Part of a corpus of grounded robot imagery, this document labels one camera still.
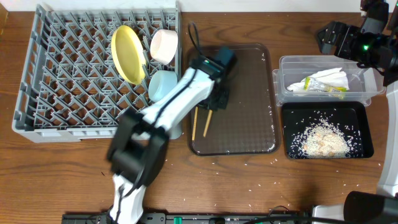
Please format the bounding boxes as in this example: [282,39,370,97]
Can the wrapper and napkin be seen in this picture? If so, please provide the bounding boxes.
[287,67,349,98]

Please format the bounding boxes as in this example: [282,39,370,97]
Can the wooden chopstick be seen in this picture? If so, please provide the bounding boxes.
[192,106,198,141]
[203,110,213,138]

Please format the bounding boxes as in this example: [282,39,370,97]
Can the light blue bowl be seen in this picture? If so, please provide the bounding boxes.
[148,70,177,102]

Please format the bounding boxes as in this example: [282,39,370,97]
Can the white pink bowl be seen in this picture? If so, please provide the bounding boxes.
[150,29,178,65]

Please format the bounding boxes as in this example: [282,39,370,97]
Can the yellow plate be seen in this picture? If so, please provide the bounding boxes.
[111,25,147,85]

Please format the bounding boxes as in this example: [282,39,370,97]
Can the rice and food scraps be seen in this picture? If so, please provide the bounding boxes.
[287,118,363,159]

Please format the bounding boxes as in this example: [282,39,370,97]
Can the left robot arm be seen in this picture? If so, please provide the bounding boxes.
[106,47,236,223]

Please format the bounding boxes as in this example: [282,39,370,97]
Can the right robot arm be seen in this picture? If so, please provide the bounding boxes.
[310,0,397,223]

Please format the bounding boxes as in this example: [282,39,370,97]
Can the black waste tray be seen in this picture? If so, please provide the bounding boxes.
[282,101,374,159]

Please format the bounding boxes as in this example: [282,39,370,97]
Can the grey dishwasher rack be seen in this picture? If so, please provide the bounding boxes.
[12,6,182,143]

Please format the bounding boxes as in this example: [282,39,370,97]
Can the clear plastic bin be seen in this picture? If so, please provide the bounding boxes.
[272,55,386,106]

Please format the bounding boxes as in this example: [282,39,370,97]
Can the dark brown serving tray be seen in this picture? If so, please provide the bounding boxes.
[187,44,281,156]

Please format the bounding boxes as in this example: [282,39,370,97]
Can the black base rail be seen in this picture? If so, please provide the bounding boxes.
[61,211,374,224]

